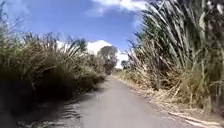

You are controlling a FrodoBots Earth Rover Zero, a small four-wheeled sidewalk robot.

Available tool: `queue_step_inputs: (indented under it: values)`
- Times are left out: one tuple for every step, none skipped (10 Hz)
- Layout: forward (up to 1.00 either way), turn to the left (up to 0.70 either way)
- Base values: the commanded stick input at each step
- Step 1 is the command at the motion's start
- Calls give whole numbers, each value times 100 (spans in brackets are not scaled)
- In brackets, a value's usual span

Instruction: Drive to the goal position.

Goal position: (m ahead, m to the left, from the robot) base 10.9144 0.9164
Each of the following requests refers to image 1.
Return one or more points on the grey paved path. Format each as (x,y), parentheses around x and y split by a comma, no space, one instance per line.
(115,106)

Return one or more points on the dry tall grass thicket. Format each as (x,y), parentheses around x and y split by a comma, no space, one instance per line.
(36,71)

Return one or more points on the dry straw verge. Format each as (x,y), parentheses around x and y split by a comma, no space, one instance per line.
(173,106)

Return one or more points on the tall green cane stand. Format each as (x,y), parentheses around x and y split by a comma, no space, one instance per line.
(180,50)

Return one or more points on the distant tree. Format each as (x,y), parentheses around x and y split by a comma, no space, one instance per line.
(108,56)

